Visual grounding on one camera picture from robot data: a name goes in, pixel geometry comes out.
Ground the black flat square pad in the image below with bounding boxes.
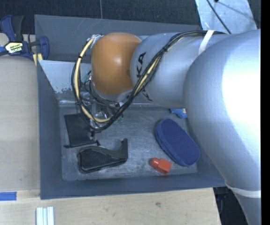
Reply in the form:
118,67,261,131
63,113,100,149

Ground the grey metal bin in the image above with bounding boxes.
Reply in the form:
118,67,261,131
34,14,227,200

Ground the black zip pouch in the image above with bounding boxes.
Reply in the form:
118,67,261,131
77,138,129,174

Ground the blue crumpled cloth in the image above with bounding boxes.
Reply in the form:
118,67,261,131
169,108,188,120

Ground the red small block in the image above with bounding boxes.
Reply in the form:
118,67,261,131
148,157,172,175

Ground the blue oval sponge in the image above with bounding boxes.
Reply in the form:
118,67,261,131
155,118,201,168

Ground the pale wood board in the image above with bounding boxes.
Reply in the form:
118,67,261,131
0,54,41,193

